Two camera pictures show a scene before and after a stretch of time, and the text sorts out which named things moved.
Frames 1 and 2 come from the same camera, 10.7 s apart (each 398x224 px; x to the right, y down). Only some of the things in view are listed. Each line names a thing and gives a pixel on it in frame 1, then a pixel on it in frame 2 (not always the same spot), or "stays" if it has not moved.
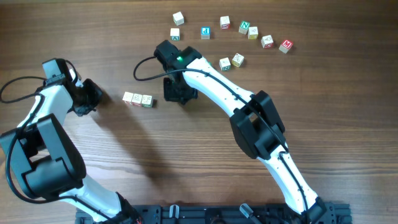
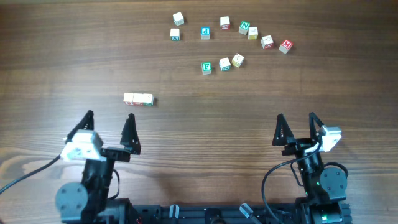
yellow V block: [237, 60] stays
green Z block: [147, 101] stays
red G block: [128, 98] stays
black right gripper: [169, 96] to [279, 140]
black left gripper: [96, 97] to [128, 140]
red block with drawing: [137, 99] stays
